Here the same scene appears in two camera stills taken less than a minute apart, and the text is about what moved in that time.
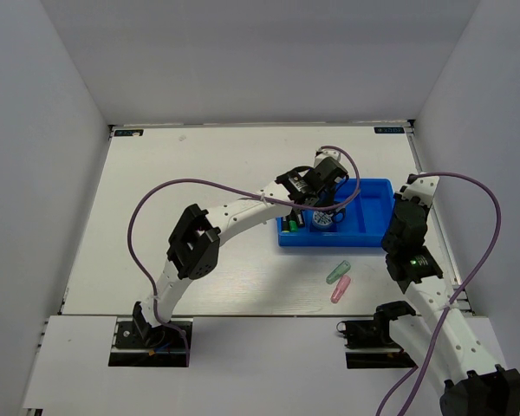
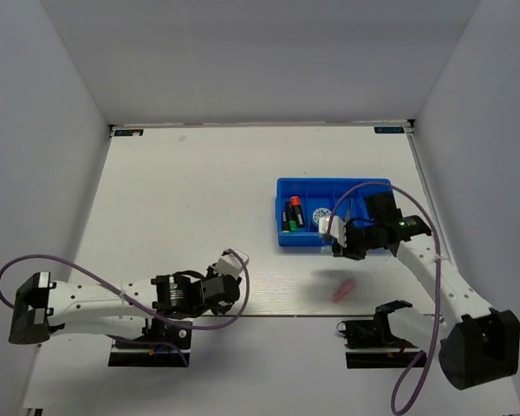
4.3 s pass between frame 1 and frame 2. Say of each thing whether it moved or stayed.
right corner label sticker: stayed
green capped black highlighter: stayed
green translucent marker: moved
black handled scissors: moved
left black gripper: moved
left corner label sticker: stayed
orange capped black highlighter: stayed
